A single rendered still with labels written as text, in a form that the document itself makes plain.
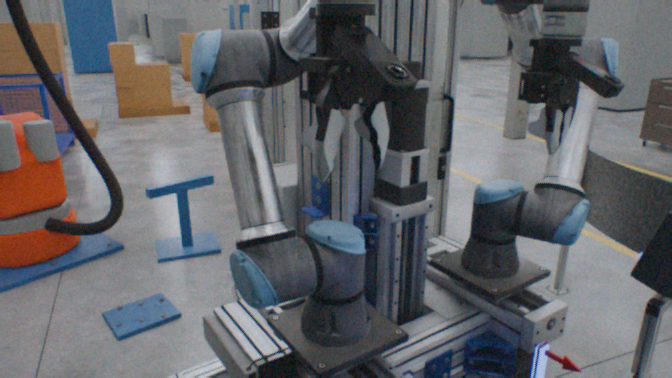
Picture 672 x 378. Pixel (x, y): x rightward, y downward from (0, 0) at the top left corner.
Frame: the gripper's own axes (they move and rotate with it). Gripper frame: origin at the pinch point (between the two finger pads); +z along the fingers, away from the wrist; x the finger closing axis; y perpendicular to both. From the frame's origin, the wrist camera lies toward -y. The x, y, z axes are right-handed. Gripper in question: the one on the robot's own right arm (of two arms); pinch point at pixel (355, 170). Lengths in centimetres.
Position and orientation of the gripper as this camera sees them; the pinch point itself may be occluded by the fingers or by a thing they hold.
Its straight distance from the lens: 63.8
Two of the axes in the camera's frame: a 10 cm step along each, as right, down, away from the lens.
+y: -6.2, -2.6, 7.4
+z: 0.0, 9.4, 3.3
